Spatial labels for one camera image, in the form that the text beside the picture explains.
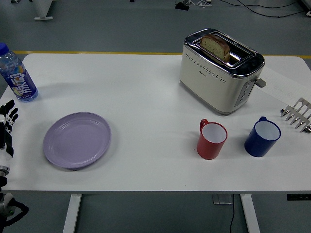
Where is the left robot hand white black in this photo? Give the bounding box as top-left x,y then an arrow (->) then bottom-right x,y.
0,99 -> 19,168

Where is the purple plate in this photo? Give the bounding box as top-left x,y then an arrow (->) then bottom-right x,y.
43,111 -> 112,170

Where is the blue labelled drink bottle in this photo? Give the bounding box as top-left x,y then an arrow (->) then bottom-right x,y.
0,43 -> 39,103

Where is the white table leg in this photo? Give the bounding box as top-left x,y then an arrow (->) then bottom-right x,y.
61,194 -> 82,233
240,194 -> 261,233

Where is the white furniture foot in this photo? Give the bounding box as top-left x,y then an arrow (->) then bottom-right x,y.
33,0 -> 54,21

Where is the red mug white inside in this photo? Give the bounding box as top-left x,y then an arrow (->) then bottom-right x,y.
196,118 -> 228,160

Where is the cream silver toaster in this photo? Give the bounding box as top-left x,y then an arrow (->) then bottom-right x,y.
179,28 -> 267,116

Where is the brown bread slice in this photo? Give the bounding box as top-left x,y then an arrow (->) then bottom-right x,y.
199,33 -> 231,63

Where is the blue mug white inside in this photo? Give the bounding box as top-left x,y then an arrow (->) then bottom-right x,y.
244,116 -> 282,158

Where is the white paper sheet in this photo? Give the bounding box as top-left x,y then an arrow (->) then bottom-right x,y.
253,66 -> 311,105

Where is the black table control panel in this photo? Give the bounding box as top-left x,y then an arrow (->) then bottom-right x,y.
286,194 -> 311,201

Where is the silver metal toast rack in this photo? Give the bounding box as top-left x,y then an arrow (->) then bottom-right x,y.
280,97 -> 311,133

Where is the grey under-table bracket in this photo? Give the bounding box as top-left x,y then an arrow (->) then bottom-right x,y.
212,194 -> 234,206

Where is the black cable under table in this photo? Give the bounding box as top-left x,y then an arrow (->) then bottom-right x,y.
229,205 -> 236,233

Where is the white cable bundle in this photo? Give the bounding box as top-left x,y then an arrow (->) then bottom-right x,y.
188,0 -> 212,7

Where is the long black floor cable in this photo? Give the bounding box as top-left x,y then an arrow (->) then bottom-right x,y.
218,0 -> 311,18

